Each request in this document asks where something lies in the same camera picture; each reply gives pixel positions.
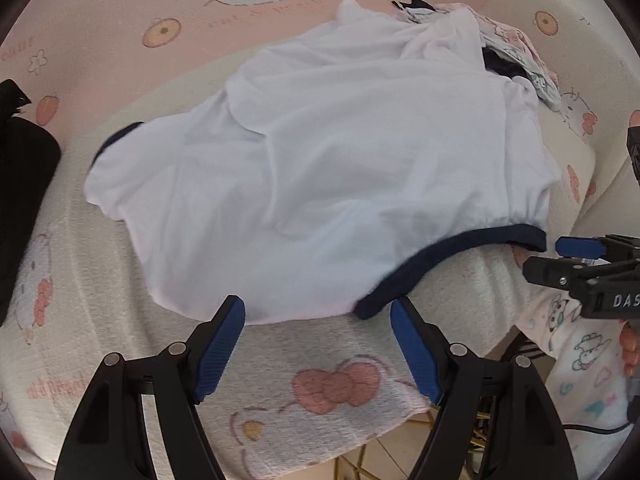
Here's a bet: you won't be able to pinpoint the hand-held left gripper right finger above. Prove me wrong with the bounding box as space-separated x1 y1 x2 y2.
390 297 578 480

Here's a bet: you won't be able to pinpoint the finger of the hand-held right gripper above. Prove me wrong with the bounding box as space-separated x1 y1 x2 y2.
522 255 601 291
555 236 607 261

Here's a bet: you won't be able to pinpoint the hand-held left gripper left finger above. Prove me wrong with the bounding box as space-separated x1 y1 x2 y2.
54 295 247 480

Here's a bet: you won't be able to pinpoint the white navy-trimmed t-shirt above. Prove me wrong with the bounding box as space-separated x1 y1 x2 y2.
84 0 563 323

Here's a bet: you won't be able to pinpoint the person's right hand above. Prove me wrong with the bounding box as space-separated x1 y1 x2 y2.
619 322 640 378

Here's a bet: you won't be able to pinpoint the person's printed pyjamas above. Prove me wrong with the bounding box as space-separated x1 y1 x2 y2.
510 250 640 480

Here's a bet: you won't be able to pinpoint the crumpled navy garment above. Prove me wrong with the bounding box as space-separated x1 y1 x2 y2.
392 0 533 83

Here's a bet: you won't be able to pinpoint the pink printed garment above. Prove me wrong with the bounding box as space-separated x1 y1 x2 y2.
435 2 551 76

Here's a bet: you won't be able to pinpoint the black garment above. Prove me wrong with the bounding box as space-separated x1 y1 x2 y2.
0 79 62 328

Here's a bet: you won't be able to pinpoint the pink cat print sofa cover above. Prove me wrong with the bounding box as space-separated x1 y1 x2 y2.
0 0 640 480

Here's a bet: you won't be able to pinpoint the black cable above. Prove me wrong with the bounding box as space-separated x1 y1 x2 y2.
565 420 640 435

